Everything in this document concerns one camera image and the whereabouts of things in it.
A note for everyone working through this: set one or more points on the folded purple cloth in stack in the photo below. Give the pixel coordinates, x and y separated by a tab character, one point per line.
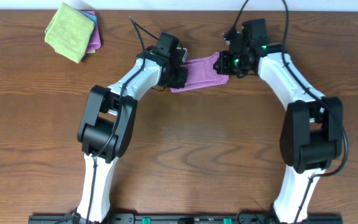
94	40

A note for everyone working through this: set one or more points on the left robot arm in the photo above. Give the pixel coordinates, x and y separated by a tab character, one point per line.
108	121

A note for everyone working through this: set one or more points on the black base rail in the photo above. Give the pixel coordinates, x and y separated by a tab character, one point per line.
129	218

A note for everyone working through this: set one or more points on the purple microfiber cloth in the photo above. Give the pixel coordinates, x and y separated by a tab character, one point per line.
201	74

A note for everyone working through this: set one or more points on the folded blue cloth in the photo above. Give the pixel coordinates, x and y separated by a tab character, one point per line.
90	16

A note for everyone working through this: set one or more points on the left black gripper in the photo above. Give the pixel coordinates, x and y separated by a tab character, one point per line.
182	80

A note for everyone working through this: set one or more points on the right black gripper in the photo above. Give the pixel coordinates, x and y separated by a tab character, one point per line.
221	65

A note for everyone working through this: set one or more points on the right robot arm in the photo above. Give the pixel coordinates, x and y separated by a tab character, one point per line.
312	135

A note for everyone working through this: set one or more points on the folded green cloth on top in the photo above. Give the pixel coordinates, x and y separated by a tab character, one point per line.
69	32

